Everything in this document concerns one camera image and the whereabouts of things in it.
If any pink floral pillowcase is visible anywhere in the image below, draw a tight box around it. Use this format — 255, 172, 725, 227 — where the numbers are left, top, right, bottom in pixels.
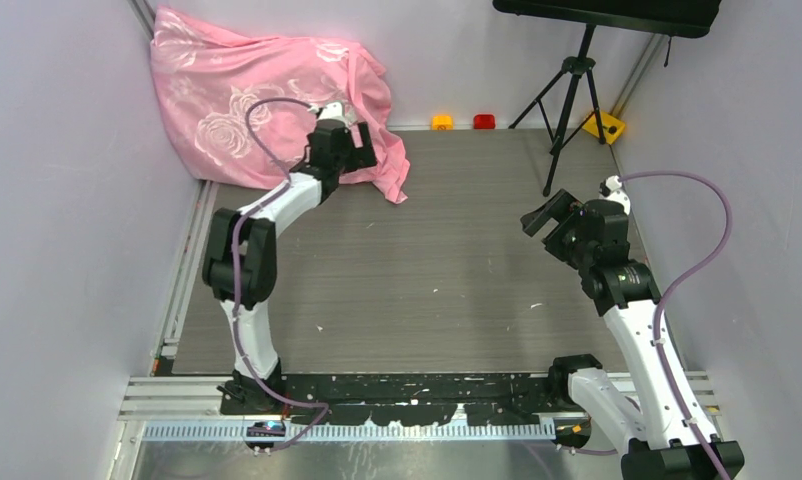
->
150, 6, 410, 204

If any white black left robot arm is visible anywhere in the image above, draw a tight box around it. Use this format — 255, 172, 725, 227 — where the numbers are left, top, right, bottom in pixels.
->
202, 119, 377, 415

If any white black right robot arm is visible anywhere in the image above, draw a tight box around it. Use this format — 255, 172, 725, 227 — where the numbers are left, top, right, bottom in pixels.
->
521, 189, 745, 479

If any orange block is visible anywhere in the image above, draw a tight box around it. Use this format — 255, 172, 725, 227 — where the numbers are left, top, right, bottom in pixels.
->
430, 115, 454, 131

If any red block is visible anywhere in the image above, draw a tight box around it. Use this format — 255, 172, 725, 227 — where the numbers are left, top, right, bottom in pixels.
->
472, 113, 497, 130

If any black tripod stand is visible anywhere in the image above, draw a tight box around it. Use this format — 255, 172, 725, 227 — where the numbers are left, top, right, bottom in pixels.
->
508, 24, 607, 197

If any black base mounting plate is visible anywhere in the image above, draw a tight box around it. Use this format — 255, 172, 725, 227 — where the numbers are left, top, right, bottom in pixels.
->
217, 373, 586, 427

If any black panel on tripod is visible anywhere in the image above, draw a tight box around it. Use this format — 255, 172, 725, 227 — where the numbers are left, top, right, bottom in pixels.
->
492, 0, 721, 39

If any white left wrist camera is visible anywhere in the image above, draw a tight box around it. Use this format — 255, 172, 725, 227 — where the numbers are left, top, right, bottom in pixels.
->
309, 101, 357, 127

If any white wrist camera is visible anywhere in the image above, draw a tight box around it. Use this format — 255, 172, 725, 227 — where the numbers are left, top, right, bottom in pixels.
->
309, 101, 357, 127
599, 175, 631, 216

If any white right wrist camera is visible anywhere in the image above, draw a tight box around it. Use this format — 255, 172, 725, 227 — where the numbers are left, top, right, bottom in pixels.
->
599, 175, 631, 216

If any yellow corner bracket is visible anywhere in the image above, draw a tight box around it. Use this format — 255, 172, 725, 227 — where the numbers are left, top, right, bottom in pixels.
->
581, 111, 626, 145

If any aluminium frame rail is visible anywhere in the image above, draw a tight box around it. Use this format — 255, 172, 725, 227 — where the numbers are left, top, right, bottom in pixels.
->
117, 376, 720, 444

